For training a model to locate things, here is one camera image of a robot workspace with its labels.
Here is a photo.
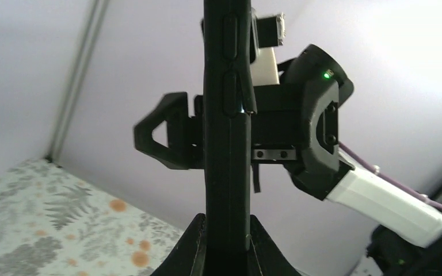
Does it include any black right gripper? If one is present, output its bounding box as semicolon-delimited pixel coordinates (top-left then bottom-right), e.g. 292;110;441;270
250;44;353;200

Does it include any black phone case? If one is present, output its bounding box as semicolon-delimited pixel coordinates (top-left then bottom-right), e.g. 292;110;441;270
203;1;256;275

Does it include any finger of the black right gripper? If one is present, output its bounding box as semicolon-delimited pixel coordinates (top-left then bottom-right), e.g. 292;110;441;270
134;91;204;170

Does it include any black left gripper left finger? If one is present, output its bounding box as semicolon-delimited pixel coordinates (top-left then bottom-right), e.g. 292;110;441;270
151;213;206;276

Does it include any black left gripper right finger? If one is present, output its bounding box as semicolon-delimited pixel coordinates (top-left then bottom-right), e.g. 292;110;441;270
248;214;301;276

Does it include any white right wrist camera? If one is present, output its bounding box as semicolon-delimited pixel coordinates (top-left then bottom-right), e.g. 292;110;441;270
250;9;286;86

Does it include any aluminium corner frame post left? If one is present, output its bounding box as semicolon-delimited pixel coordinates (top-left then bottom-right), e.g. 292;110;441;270
45;0;110;163

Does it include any floral patterned table mat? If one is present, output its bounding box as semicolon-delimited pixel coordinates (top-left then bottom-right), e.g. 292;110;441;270
0;160;182;276

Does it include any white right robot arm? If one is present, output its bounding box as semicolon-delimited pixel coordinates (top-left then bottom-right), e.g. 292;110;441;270
134;44;442;275

